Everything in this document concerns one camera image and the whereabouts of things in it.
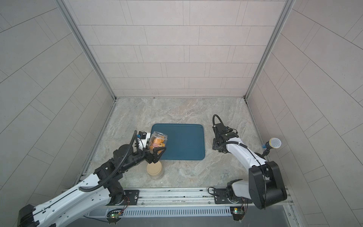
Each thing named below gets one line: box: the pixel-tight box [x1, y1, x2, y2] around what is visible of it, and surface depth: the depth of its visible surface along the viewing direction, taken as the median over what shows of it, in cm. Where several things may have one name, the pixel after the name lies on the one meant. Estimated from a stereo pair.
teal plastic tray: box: [150, 123, 206, 161], surface depth 96 cm
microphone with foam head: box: [261, 137, 282, 158], surface depth 67 cm
